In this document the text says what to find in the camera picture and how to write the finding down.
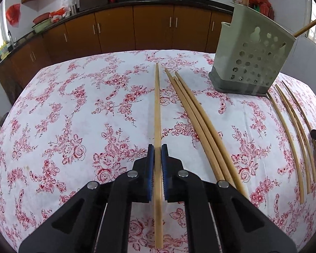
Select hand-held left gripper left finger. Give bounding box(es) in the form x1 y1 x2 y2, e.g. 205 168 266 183
18 144 155 253

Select white plastic bag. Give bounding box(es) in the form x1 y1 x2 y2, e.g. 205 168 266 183
62 0 78 13

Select green basin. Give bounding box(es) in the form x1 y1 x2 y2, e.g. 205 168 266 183
32 21 53 33

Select wooden base cabinets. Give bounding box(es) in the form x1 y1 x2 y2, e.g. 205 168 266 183
0 4 233 90

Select yellow detergent bottle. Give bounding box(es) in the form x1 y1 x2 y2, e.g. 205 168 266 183
0 42 11 60

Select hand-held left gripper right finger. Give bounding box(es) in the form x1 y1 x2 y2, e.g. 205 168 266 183
161 144 298 253

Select red floral tablecloth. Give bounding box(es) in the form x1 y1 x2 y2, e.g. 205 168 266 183
0 50 316 253

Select red hanging plastic bag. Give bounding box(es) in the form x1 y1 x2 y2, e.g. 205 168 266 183
6 3 21 27

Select red basin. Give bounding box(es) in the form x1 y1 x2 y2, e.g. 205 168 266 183
33 13 51 24

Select black kitchen countertop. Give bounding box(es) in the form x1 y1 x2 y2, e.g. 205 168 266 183
0 0 236 69

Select green perforated utensil holder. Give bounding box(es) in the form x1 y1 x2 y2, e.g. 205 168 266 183
209 4 297 97

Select orange plastic bag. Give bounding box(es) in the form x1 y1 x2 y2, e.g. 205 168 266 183
50 8 67 22

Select sink faucet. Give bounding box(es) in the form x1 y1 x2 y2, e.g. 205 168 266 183
7 30 16 49

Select pile of red packages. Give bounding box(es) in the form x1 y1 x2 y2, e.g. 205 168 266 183
249 0 276 20

